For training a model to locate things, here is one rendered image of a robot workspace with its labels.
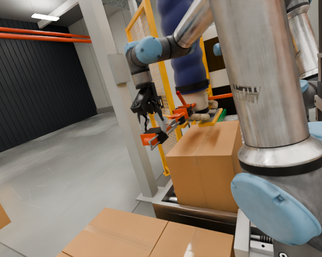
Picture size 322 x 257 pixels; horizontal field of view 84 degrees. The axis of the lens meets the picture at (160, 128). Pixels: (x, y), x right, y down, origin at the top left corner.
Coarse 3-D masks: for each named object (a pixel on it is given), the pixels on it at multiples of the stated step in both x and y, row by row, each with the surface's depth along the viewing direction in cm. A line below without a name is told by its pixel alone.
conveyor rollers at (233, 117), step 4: (228, 116) 298; (232, 116) 295; (236, 116) 284; (224, 120) 285; (228, 120) 275; (232, 120) 271; (240, 128) 234; (172, 196) 138; (172, 200) 135; (176, 200) 133
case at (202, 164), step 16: (192, 128) 153; (208, 128) 143; (224, 128) 134; (176, 144) 128; (192, 144) 121; (208, 144) 114; (224, 144) 109; (240, 144) 137; (176, 160) 111; (192, 160) 106; (208, 160) 102; (224, 160) 97; (176, 176) 116; (192, 176) 110; (208, 176) 105; (224, 176) 101; (176, 192) 121; (192, 192) 115; (208, 192) 109; (224, 192) 105; (208, 208) 114; (224, 208) 108
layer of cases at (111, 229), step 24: (96, 216) 139; (120, 216) 132; (144, 216) 125; (72, 240) 121; (96, 240) 116; (120, 240) 111; (144, 240) 106; (168, 240) 102; (192, 240) 99; (216, 240) 95
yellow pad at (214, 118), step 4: (212, 108) 128; (220, 108) 134; (216, 112) 125; (220, 112) 127; (212, 116) 118; (216, 116) 117; (212, 120) 111; (216, 120) 114; (200, 124) 111; (204, 124) 110; (208, 124) 109; (212, 124) 107
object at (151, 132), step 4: (152, 128) 77; (156, 128) 76; (160, 128) 74; (144, 132) 75; (148, 132) 74; (152, 132) 72; (156, 132) 71; (140, 136) 74; (144, 136) 73; (148, 136) 72; (152, 136) 71; (156, 140) 71; (144, 144) 74; (148, 144) 73; (152, 144) 72
